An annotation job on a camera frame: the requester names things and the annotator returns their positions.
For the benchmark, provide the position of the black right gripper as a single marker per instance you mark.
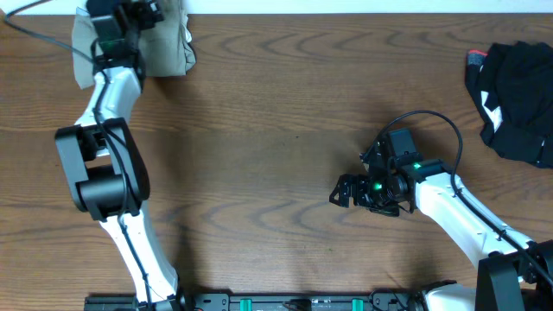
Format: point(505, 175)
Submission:
point(360, 198)

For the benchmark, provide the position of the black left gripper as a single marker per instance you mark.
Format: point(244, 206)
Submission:
point(141, 6)

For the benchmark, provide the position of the khaki green shorts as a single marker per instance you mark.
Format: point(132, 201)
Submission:
point(162, 46)

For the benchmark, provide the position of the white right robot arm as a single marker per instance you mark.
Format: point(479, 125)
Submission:
point(513, 271)

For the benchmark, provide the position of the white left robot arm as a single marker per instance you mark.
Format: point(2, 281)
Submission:
point(105, 172)

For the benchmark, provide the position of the white black folded shirt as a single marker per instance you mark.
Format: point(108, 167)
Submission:
point(188, 47)

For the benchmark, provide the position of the black garment with white marks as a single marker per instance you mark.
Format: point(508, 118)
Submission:
point(511, 87)

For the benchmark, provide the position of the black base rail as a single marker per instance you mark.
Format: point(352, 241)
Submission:
point(377, 300)

